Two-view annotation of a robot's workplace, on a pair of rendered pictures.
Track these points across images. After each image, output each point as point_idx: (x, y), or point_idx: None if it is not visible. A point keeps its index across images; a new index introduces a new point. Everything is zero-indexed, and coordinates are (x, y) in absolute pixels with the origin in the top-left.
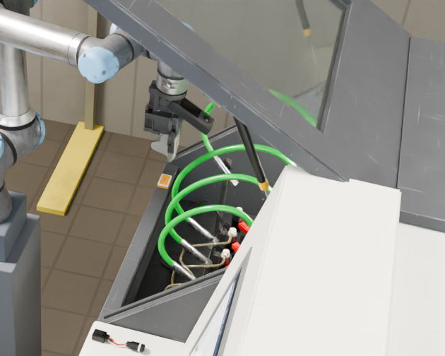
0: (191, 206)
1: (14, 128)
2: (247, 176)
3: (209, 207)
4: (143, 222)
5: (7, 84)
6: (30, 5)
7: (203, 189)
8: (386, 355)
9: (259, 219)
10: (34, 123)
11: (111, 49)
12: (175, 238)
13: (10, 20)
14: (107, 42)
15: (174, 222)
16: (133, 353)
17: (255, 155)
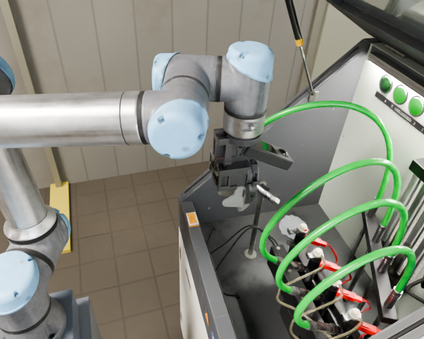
0: (208, 227)
1: (40, 237)
2: (380, 202)
3: (369, 258)
4: (202, 268)
5: (13, 196)
6: (9, 89)
7: (215, 210)
8: None
9: None
10: (58, 222)
11: (192, 97)
12: (287, 290)
13: None
14: (179, 91)
15: (322, 290)
16: None
17: None
